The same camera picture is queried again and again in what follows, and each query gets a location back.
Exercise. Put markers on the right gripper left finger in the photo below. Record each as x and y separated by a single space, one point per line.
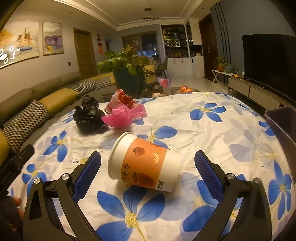
41 221

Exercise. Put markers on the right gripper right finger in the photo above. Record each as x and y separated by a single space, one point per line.
253 221

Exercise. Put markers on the pink plastic bag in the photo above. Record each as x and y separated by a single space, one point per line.
122 117

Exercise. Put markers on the red plastic bag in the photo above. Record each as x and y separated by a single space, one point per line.
119 97

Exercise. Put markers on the grey trash bin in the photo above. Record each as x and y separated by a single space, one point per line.
283 123

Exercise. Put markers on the person's left hand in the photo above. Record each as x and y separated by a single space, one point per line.
17 214

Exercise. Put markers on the houndstooth cushion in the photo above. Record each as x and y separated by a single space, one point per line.
20 128

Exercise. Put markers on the grey sectional sofa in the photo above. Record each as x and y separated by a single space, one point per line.
99 87

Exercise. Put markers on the yellow cushion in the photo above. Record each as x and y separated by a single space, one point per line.
58 100

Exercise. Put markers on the floral blue white tablecloth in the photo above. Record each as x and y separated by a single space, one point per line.
228 131

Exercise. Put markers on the black plastic bag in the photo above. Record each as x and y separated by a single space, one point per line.
88 116

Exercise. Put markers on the sailboat painting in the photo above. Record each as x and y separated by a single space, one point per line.
19 42

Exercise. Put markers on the wooden door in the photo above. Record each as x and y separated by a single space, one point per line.
85 53

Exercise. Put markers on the purple abstract painting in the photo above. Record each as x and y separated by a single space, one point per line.
52 36

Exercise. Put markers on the grey tv cabinet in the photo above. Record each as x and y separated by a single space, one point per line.
257 94

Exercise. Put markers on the plate of oranges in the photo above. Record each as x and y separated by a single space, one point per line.
185 89

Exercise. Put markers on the green potted plant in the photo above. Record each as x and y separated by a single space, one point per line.
127 68

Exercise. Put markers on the small white side table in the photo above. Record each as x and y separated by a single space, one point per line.
221 75

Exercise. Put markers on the small potted plants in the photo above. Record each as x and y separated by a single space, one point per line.
223 66

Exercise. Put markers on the pig figurine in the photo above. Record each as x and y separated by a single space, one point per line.
156 94

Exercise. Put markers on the black television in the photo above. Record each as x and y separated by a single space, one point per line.
269 59

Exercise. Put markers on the glass jar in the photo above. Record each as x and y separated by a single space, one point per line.
157 89

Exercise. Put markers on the dark entrance door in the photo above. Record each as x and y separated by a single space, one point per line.
209 45

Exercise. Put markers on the display cabinet shelving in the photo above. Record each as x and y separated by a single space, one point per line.
175 41

